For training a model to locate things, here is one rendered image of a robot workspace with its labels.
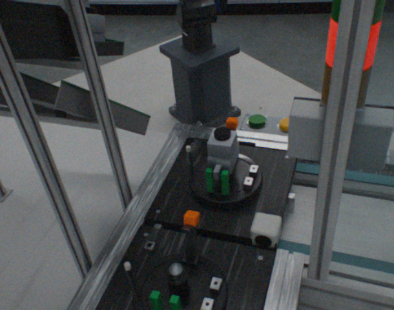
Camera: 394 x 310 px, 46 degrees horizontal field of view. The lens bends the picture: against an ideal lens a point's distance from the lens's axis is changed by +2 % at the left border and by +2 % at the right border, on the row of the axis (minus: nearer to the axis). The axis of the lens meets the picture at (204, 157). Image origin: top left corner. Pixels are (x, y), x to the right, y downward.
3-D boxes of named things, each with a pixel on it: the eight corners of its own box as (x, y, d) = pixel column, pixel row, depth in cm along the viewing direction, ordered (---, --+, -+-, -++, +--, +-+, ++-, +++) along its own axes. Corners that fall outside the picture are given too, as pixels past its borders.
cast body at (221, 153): (217, 149, 87) (215, 119, 82) (239, 152, 85) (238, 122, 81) (204, 178, 80) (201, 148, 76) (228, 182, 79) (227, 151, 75)
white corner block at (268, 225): (255, 226, 81) (255, 210, 79) (281, 230, 80) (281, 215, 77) (249, 247, 78) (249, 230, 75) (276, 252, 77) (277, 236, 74)
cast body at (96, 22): (68, 45, 83) (68, 3, 81) (92, 47, 86) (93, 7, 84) (84, 52, 77) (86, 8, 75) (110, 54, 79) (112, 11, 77)
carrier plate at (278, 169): (187, 144, 100) (186, 137, 99) (297, 159, 94) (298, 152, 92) (145, 225, 83) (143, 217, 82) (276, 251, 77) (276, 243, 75)
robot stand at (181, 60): (210, 93, 132) (205, 27, 119) (242, 115, 123) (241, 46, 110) (168, 112, 126) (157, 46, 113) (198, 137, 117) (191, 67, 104)
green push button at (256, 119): (250, 119, 105) (250, 112, 104) (267, 121, 104) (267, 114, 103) (246, 130, 102) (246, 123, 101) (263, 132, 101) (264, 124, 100)
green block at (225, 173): (223, 190, 83) (222, 169, 80) (230, 190, 83) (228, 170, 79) (221, 194, 82) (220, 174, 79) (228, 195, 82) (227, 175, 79)
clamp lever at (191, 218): (186, 253, 72) (188, 209, 69) (198, 255, 71) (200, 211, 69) (178, 265, 69) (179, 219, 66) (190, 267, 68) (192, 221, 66)
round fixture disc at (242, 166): (201, 155, 94) (201, 147, 93) (269, 165, 90) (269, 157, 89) (179, 203, 84) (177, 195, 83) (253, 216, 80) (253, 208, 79)
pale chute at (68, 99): (96, 122, 103) (101, 103, 103) (145, 135, 98) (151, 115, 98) (-7, 90, 77) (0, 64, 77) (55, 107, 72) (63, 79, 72)
